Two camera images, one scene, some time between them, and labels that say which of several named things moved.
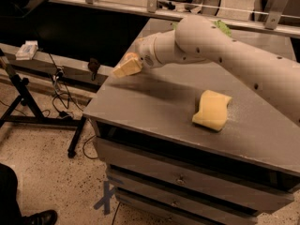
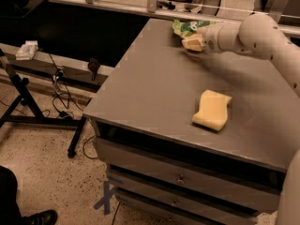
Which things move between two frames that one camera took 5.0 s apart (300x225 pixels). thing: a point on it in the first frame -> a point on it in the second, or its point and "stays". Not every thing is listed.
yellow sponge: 213,110 stays
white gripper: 146,52 -> 211,37
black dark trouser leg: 9,210 stays
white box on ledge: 27,51 stays
